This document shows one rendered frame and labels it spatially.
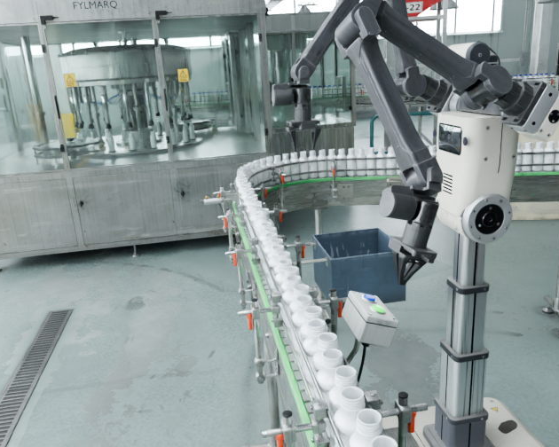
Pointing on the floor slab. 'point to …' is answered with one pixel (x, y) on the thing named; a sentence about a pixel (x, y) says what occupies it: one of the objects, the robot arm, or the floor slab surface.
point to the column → (541, 38)
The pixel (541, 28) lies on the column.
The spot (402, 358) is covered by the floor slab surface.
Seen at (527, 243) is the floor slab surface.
